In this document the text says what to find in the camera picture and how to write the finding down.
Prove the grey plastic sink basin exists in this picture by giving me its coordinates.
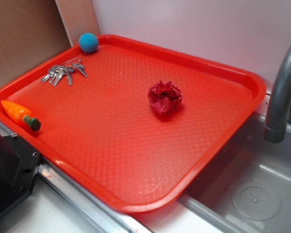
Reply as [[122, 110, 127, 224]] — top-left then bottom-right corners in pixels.
[[179, 114, 291, 233]]

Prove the brown cardboard panel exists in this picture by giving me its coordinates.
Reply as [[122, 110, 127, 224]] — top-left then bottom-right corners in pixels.
[[0, 0, 70, 87]]

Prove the blue crocheted ball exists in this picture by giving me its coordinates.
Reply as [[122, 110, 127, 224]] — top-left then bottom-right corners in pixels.
[[79, 33, 99, 53]]

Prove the grey toy faucet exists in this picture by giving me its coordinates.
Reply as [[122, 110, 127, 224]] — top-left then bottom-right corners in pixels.
[[263, 46, 291, 143]]

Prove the bunch of silver keys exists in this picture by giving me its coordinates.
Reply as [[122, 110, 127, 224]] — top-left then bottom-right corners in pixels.
[[40, 58, 88, 86]]

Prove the light wooden board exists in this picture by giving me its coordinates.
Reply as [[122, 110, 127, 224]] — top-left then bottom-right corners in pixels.
[[55, 0, 100, 46]]

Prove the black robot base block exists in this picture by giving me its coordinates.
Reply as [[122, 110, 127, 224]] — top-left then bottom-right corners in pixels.
[[0, 135, 41, 218]]

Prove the red plastic tray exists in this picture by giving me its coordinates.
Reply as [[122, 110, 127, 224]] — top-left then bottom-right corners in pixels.
[[0, 34, 267, 214]]

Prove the orange toy carrot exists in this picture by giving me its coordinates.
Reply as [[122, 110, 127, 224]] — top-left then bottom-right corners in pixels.
[[0, 100, 41, 132]]

